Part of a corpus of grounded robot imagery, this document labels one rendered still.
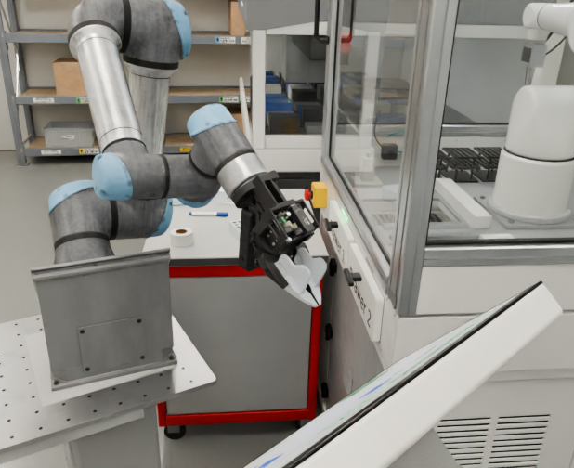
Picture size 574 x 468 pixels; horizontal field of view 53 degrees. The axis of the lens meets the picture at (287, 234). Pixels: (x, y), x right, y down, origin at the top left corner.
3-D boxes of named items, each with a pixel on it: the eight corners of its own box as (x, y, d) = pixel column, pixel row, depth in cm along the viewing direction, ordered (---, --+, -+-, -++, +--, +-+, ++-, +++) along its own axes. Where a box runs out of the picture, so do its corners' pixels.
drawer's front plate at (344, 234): (345, 275, 155) (347, 238, 151) (328, 231, 181) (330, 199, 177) (351, 275, 155) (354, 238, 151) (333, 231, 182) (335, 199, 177)
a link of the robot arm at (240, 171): (210, 186, 93) (248, 175, 98) (224, 208, 92) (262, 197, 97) (228, 158, 87) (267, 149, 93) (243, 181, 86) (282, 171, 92)
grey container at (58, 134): (45, 148, 502) (42, 129, 495) (52, 139, 529) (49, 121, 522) (93, 147, 508) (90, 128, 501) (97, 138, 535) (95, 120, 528)
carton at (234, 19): (230, 36, 490) (230, 1, 479) (228, 33, 518) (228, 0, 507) (278, 37, 496) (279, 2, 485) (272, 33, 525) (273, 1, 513)
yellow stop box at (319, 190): (311, 208, 194) (312, 188, 191) (308, 201, 200) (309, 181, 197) (326, 208, 194) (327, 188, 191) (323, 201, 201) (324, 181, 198)
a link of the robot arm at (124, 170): (57, -32, 108) (107, 174, 86) (115, -22, 113) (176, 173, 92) (50, 19, 116) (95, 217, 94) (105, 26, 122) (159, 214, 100)
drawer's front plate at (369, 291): (371, 343, 127) (376, 299, 122) (346, 279, 153) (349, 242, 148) (379, 343, 127) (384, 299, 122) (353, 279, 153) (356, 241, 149)
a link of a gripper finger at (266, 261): (280, 288, 85) (251, 239, 88) (276, 292, 87) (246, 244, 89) (303, 278, 89) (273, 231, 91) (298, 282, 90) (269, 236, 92)
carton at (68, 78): (56, 97, 486) (51, 62, 475) (62, 90, 515) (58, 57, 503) (105, 96, 493) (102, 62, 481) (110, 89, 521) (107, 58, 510)
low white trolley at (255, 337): (156, 448, 205) (139, 258, 174) (172, 346, 261) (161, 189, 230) (318, 440, 211) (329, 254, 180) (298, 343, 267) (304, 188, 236)
